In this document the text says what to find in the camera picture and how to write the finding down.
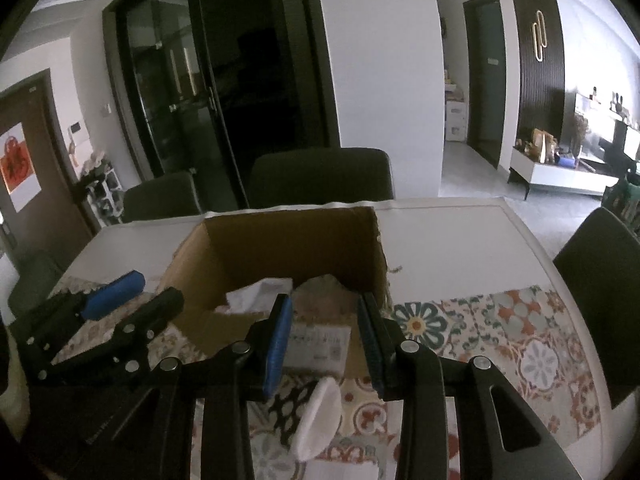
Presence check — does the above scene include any white low cabinet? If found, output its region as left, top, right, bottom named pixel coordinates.
left=507, top=147, right=621, bottom=201

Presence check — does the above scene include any stack of white boxes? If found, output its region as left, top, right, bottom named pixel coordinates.
left=444, top=77, right=468, bottom=142

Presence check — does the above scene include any brown wooden door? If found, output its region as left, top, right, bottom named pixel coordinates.
left=0, top=69, right=96, bottom=271

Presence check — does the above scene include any red and white door poster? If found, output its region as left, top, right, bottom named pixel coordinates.
left=0, top=121, right=43, bottom=212

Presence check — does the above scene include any wooden ornament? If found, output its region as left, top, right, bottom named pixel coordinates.
left=530, top=129, right=558, bottom=163

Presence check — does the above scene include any mauve sock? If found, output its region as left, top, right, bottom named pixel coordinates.
left=292, top=275, right=361, bottom=321

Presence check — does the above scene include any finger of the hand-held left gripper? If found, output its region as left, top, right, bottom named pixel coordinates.
left=35, top=287, right=185, bottom=387
left=10, top=270, right=146, bottom=357

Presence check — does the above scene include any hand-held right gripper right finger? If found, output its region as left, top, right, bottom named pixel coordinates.
left=357, top=292, right=583, bottom=480

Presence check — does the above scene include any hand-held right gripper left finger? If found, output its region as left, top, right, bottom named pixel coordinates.
left=107, top=295, right=294, bottom=480

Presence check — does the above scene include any brown cardboard box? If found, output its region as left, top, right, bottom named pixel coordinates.
left=157, top=204, right=391, bottom=380

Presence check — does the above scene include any white shoe rack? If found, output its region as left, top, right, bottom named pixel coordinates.
left=80, top=152, right=125, bottom=228

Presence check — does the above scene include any dark dining chair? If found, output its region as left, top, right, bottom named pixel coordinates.
left=122, top=171, right=203, bottom=223
left=552, top=207, right=640, bottom=408
left=247, top=147, right=396, bottom=209
left=7, top=251, right=65, bottom=317

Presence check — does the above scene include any dark hallway door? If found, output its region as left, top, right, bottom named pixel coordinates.
left=462, top=0, right=507, bottom=170

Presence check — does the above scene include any dark glass sliding door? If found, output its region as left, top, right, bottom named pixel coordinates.
left=102, top=0, right=341, bottom=208

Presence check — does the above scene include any black upright piano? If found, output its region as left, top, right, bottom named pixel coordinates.
left=597, top=122, right=640, bottom=173

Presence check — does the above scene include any teal garment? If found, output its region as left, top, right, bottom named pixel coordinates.
left=602, top=170, right=640, bottom=231

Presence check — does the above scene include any dark slatted wall panel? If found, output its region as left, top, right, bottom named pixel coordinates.
left=505, top=0, right=566, bottom=153

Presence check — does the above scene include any floral patterned table runner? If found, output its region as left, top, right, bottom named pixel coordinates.
left=50, top=275, right=608, bottom=480

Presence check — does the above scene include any gold loop wall lamp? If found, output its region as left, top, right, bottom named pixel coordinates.
left=530, top=10, right=548, bottom=63

